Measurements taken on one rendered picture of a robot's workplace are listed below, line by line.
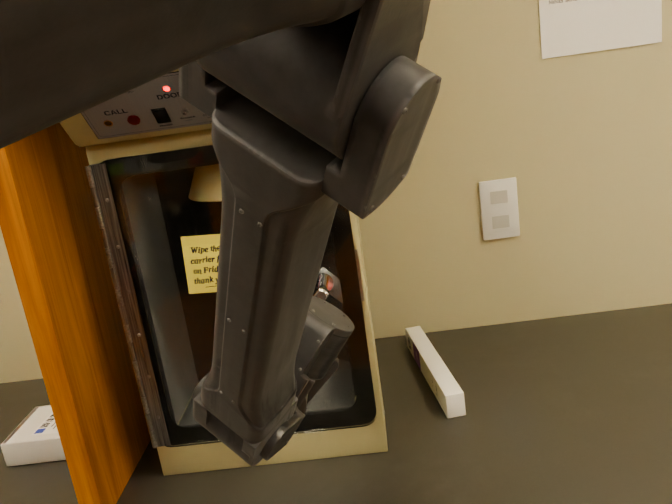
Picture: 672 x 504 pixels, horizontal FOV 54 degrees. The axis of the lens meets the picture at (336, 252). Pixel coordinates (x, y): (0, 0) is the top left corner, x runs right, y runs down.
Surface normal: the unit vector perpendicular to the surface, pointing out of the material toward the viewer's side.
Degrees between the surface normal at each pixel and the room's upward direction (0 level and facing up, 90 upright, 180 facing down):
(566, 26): 90
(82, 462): 90
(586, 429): 0
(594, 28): 90
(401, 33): 125
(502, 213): 90
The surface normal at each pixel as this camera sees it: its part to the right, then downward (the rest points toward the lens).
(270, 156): 0.16, -0.58
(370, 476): -0.14, -0.95
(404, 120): 0.80, 0.55
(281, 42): -0.32, 0.07
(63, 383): -0.03, 0.27
